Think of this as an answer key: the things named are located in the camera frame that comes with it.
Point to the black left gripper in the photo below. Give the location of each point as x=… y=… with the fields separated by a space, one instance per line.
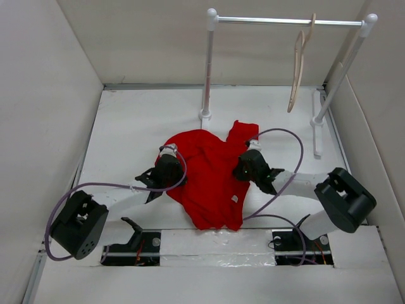
x=180 y=175

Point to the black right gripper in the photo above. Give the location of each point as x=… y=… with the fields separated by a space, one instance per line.
x=237 y=170

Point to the red t shirt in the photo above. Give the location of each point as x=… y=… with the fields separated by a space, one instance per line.
x=212 y=197

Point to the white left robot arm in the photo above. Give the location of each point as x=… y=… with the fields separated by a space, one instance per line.
x=80 y=221

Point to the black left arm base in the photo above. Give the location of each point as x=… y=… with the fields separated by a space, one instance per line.
x=141 y=249

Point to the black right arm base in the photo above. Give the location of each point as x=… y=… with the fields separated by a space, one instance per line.
x=292 y=247

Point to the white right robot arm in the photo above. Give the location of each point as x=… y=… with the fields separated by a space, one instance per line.
x=346 y=203

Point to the wooden clothes hanger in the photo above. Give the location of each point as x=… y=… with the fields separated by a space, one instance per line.
x=299 y=47

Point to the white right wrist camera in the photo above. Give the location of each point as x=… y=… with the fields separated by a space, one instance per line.
x=253 y=144

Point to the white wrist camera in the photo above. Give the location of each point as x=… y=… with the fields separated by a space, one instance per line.
x=168 y=149
x=253 y=144

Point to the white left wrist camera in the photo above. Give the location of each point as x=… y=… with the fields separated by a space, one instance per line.
x=168 y=149

